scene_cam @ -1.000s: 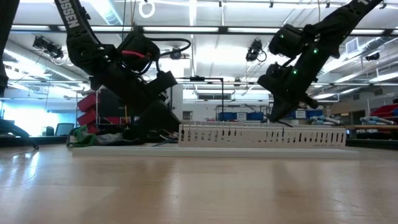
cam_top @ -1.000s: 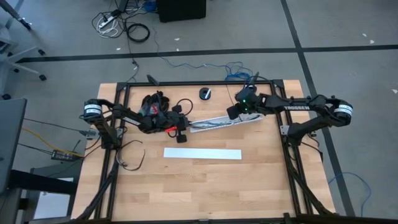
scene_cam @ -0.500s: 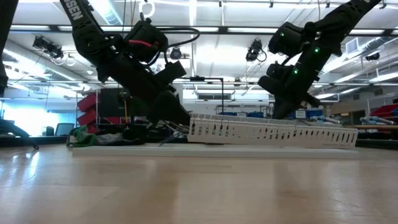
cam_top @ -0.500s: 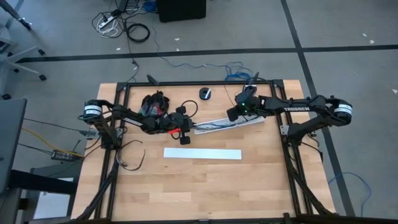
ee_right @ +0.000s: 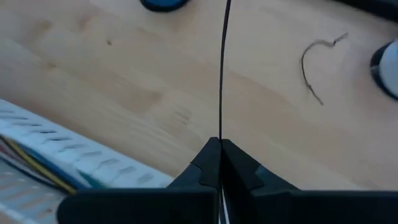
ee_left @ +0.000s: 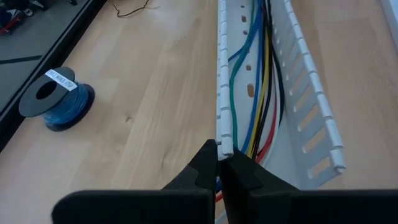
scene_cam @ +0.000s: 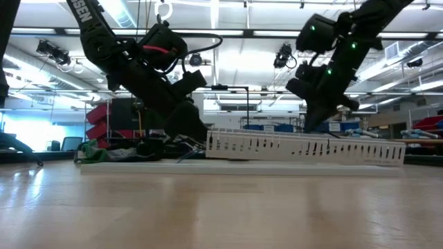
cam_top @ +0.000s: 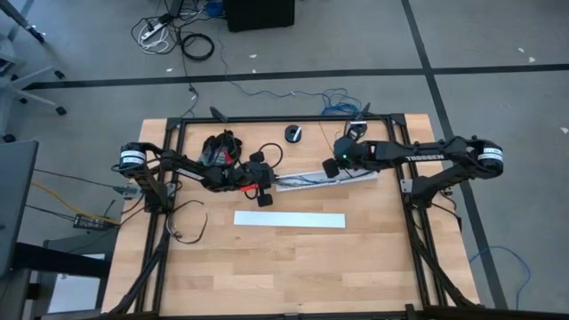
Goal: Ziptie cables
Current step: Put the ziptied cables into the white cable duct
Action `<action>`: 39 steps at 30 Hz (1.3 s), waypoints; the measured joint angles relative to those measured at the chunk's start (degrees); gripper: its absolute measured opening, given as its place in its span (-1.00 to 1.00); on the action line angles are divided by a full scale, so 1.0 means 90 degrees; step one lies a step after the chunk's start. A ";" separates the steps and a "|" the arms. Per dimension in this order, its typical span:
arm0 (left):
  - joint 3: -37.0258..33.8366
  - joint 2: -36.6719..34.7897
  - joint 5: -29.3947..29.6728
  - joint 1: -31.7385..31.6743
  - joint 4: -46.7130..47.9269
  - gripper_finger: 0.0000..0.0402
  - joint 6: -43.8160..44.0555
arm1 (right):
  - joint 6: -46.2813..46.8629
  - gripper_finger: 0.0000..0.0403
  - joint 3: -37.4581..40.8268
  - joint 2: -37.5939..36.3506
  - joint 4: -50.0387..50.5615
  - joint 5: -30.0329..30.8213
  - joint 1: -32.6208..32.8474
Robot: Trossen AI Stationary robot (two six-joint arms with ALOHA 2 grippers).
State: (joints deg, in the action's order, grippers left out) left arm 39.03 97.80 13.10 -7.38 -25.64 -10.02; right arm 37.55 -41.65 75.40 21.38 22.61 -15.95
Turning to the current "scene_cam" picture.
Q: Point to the black metal gantry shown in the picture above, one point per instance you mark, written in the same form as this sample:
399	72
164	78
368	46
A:
219	87

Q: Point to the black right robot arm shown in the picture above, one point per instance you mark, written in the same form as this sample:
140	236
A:
373	14

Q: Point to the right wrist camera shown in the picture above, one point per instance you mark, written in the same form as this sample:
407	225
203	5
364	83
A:
306	72

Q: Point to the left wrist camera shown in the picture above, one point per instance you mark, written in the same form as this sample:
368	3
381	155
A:
190	83

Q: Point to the white air vent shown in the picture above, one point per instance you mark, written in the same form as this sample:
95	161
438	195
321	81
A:
392	50

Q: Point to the blue storage bin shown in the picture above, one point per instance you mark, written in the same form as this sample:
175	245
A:
284	128
256	127
346	126

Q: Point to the pale blue roll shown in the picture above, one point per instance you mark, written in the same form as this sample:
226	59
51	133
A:
417	133
360	132

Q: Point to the red storage bin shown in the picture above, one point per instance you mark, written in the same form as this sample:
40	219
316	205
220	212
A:
97	115
97	131

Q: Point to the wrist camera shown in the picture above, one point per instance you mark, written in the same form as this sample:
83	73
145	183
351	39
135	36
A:
306	72
190	83

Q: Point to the white building column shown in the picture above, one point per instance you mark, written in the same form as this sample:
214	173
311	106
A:
200	100

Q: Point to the wooden workbench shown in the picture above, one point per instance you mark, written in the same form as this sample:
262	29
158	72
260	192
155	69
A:
425	141

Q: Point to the red plastic crate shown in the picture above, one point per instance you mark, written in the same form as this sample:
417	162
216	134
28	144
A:
429	122

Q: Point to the black monitor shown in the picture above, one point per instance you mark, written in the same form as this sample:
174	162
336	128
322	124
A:
121	114

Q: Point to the black ceiling device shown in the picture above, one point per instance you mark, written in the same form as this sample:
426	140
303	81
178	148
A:
414	63

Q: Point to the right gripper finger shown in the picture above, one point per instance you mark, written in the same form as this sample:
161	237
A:
318	115

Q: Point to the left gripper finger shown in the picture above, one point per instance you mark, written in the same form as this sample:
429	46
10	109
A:
199	131

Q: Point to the white raceway cover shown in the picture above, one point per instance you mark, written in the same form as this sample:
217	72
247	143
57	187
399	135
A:
173	169

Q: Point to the black dome camera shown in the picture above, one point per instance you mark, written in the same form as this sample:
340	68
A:
195	59

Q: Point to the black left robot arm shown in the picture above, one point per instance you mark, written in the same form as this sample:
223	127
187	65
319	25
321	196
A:
93	38

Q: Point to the grey work glove green cuff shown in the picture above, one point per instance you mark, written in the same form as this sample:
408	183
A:
93	154

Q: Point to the black camera on bracket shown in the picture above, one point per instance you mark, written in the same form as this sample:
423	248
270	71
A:
52	52

